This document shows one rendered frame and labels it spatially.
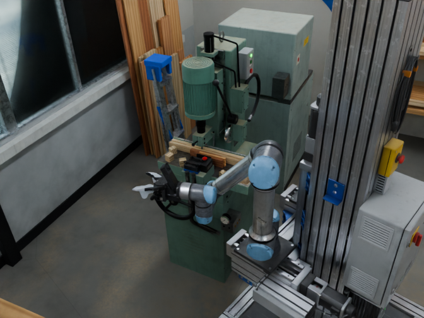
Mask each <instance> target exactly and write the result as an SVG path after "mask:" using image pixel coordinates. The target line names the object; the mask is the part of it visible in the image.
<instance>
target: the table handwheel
mask: <svg viewBox="0 0 424 318"><path fill-rule="evenodd" d="M191 202H192V204H188V203H186V202H183V201H181V200H180V202H177V201H169V204H168V205H167V206H166V207H165V206H164V204H163V203H162V202H161V201H156V203H157V205H158V206H159V207H160V208H161V209H162V210H163V211H164V212H165V213H166V214H168V215H169V216H171V217H172V218H175V219H178V220H189V219H191V218H192V217H194V215H195V214H196V212H195V201H191ZM179 203H180V204H183V205H186V206H188V207H190V208H192V211H191V213H189V214H188V215H178V214H175V213H173V212H171V211H170V210H169V209H168V208H169V207H170V206H171V205H173V206H176V205H178V204H179Z"/></svg>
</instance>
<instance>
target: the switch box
mask: <svg viewBox="0 0 424 318"><path fill-rule="evenodd" d="M250 54H252V58H251V59H250ZM238 56H239V71H240V79H243V80H247V79H248V78H249V77H250V76H251V75H252V74H253V66H254V49H253V48H248V47H244V48H243V49H242V50H241V51H239V52H238ZM250 60H252V65H251V64H250ZM250 65H251V66H250ZM251 68H252V73H251V75H250V69H251Z"/></svg>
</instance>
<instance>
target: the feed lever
mask: <svg viewBox="0 0 424 318"><path fill-rule="evenodd" d="M219 83H220V82H219V81H218V80H217V79H215V80H214V81H213V85H214V86H216V87H217V89H218V91H219V93H220V96H221V98H222V100H223V102H224V104H225V107H226V108H227V110H228V113H229V115H228V117H227V122H228V123H230V124H236V123H237V122H238V119H239V117H238V115H237V114H232V113H231V111H230V109H229V107H228V105H227V102H226V100H225V98H224V96H223V94H222V92H221V90H220V87H219Z"/></svg>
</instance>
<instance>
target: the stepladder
mask: <svg viewBox="0 0 424 318"><path fill-rule="evenodd" d="M171 62H172V56H167V55H163V54H153V55H151V56H149V57H148V58H147V59H145V60H144V65H145V66H146V75H147V79H148V80H152V81H153V87H154V91H155V96H156V102H157V110H158V113H159V116H160V122H161V126H162V132H163V138H164V142H165V147H166V151H168V150H169V142H170V141H172V140H173V138H174V137H177V138H182V139H185V135H184V133H185V130H183V126H182V122H181V118H180V114H179V108H178V107H179V105H178V104H177V100H176V97H175V92H174V86H173V83H172V76H171V75H170V74H171V73H172V65H171ZM162 73H163V76H162ZM163 86H165V88H166V92H167V98H168V105H167V103H166V99H165V94H164V91H163ZM170 114H171V117H172V123H173V127H174V131H172V125H171V122H170V117H169V115H170Z"/></svg>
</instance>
